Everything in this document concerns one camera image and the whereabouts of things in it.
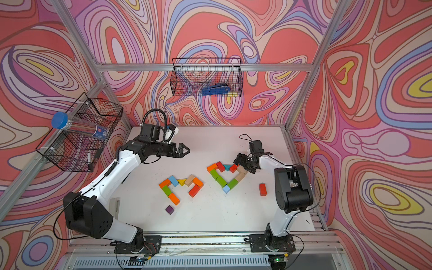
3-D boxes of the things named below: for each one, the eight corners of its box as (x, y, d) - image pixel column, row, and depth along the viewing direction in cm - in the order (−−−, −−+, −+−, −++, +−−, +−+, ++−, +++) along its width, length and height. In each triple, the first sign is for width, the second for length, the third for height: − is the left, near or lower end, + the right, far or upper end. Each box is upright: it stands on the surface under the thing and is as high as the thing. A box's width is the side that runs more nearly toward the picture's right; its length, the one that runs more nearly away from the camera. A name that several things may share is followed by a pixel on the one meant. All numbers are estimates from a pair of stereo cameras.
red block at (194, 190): (188, 194, 91) (188, 192, 89) (195, 185, 94) (195, 183, 92) (194, 198, 89) (193, 196, 87) (200, 188, 93) (200, 186, 91)
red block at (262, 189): (260, 196, 90) (260, 194, 88) (258, 185, 94) (259, 183, 92) (266, 196, 90) (267, 194, 88) (264, 185, 94) (265, 183, 92)
